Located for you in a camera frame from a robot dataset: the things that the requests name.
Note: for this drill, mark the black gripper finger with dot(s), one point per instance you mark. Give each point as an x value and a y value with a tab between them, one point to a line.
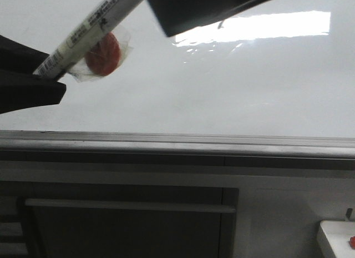
178	16
20	88

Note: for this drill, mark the white whiteboard marker pen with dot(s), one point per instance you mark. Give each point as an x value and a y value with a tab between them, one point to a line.
99	22

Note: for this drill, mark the red round magnet with tape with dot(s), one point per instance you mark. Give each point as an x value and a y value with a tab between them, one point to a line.
104	58

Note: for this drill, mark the large white whiteboard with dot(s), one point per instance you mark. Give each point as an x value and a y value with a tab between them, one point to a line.
273	84

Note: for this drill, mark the white box with red button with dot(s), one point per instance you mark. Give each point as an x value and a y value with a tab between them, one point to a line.
336	238

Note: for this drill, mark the dark cabinet with handle bar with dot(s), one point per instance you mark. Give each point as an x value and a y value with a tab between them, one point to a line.
97	220

